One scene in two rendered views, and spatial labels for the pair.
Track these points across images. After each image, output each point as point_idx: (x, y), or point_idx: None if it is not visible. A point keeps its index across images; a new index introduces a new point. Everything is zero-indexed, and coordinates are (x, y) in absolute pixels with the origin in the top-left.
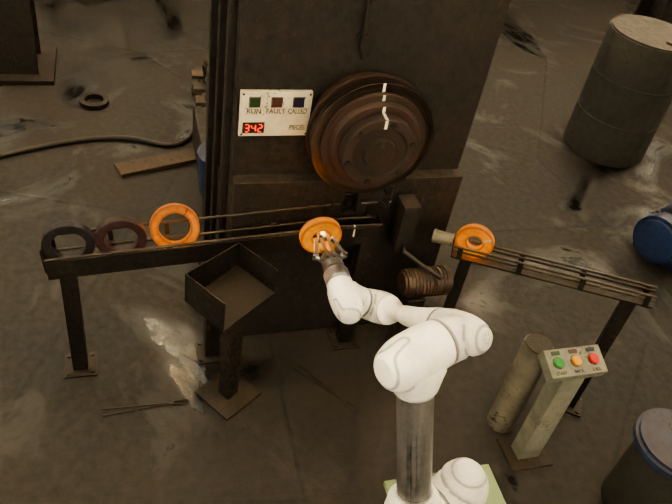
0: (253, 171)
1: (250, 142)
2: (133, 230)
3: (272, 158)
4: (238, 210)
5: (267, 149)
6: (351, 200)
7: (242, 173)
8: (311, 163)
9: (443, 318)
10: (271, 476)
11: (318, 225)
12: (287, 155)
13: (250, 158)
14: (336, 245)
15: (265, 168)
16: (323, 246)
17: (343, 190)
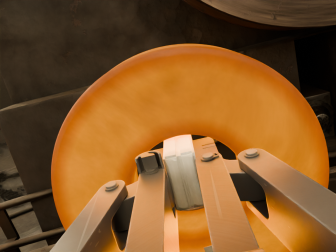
0: (53, 84)
1: (11, 4)
2: None
3: (82, 38)
4: (36, 185)
5: (60, 14)
6: (326, 109)
7: (31, 95)
8: (184, 30)
9: None
10: None
11: (120, 89)
12: (115, 20)
13: (31, 49)
14: (298, 211)
15: (77, 70)
16: (137, 245)
17: (280, 24)
